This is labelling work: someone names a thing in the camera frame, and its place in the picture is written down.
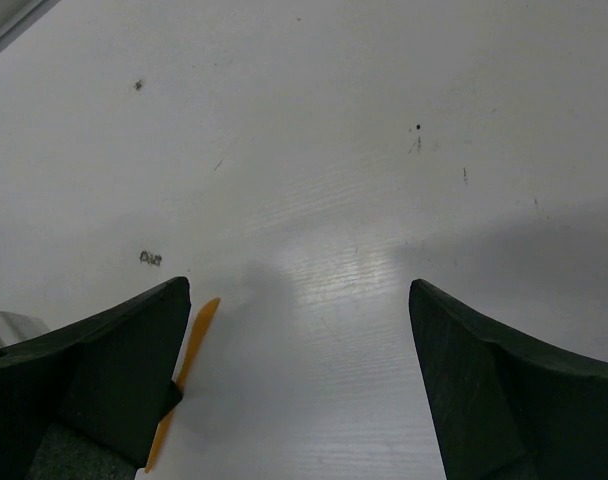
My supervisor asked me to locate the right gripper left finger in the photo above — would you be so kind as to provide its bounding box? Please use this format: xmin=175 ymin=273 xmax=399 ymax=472
xmin=0 ymin=277 xmax=191 ymax=479

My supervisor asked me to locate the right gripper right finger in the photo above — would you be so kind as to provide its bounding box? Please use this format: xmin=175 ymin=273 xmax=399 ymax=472
xmin=409 ymin=279 xmax=608 ymax=479

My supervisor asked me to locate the yellow plastic knife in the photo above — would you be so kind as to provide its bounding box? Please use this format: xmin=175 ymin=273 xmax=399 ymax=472
xmin=144 ymin=297 xmax=221 ymax=474

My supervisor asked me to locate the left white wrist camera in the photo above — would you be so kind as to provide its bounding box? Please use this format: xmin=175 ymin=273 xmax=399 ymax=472
xmin=0 ymin=311 xmax=49 ymax=348

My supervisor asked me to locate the aluminium rail frame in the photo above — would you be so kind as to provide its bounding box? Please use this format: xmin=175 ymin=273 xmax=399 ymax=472
xmin=0 ymin=0 xmax=59 ymax=53

